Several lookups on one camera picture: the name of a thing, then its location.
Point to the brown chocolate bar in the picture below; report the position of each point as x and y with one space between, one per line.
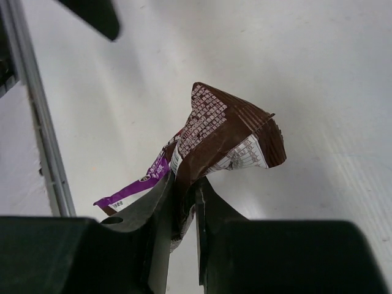
222 132

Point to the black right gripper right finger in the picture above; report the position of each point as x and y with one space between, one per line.
239 255

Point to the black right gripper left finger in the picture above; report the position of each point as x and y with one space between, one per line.
125 253

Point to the aluminium table frame rail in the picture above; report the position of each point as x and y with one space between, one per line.
25 60

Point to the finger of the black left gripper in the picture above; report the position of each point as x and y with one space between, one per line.
99 14

